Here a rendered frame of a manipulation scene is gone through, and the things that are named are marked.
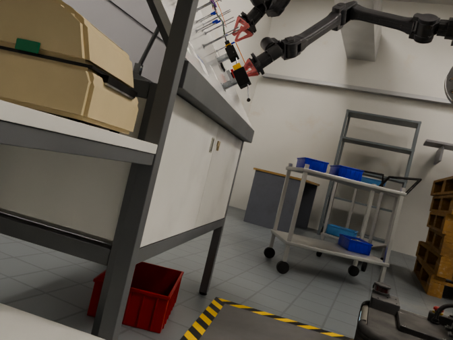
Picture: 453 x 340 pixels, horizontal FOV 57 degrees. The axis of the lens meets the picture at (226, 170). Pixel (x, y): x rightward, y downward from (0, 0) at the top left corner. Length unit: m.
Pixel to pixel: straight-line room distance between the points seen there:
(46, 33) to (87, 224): 0.48
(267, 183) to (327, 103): 2.30
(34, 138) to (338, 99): 6.94
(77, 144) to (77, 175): 0.44
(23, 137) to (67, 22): 0.26
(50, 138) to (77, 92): 0.14
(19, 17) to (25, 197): 0.50
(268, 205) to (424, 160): 2.76
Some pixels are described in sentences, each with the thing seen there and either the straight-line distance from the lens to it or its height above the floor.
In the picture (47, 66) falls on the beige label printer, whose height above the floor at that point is 0.73.
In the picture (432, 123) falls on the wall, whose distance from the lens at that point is 7.25.
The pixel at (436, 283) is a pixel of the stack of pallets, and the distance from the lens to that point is 4.04.
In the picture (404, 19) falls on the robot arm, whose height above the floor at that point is 1.46.
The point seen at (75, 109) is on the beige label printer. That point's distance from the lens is 0.68.
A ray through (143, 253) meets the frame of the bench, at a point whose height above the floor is 0.38.
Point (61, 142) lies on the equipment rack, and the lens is 0.58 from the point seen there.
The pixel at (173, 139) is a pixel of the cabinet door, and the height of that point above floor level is 0.69.
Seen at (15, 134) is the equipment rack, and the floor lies 0.63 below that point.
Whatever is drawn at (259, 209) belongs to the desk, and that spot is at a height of 0.21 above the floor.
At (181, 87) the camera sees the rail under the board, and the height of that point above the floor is 0.80.
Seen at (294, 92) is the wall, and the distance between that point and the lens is 7.48.
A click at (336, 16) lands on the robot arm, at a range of 2.09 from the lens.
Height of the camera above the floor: 0.65
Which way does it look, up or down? level
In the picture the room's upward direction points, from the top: 13 degrees clockwise
